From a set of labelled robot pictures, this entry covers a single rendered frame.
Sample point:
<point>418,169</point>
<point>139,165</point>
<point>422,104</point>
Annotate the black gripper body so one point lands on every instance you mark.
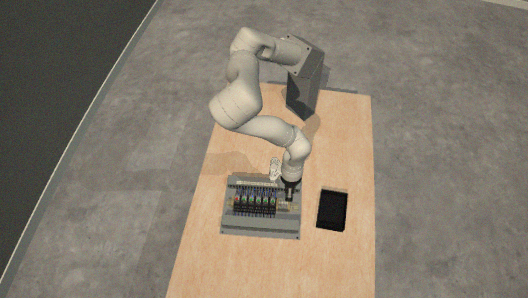
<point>290,184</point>

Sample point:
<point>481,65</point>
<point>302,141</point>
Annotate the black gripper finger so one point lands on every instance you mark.
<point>289,194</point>

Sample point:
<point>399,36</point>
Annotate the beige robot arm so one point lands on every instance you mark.
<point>235,107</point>

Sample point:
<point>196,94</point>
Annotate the black rectangular tray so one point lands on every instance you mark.
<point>332,210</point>

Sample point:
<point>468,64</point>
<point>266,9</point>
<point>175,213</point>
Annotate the grey relay panel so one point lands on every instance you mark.
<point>267,227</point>

